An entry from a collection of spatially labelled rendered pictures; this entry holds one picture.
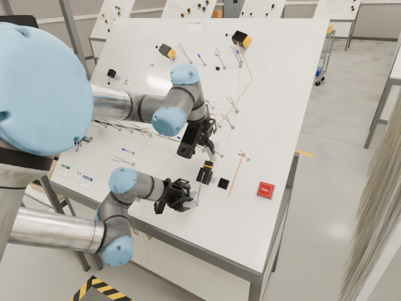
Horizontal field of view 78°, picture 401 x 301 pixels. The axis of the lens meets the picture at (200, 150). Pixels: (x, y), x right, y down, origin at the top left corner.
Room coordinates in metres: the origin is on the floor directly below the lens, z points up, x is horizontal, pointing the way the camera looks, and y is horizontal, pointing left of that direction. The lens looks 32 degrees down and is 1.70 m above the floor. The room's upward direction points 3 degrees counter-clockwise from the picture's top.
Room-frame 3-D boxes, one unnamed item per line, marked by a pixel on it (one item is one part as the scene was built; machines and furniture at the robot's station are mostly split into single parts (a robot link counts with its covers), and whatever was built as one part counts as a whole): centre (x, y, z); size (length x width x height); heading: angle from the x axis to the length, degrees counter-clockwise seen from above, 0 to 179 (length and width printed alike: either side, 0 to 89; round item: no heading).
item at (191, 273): (0.68, 0.06, 0.60); 0.55 x 0.03 x 0.39; 60
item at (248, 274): (0.80, 0.31, 0.83); 1.18 x 0.05 x 0.06; 60
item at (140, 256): (0.96, 0.54, 0.60); 0.55 x 0.02 x 0.39; 60
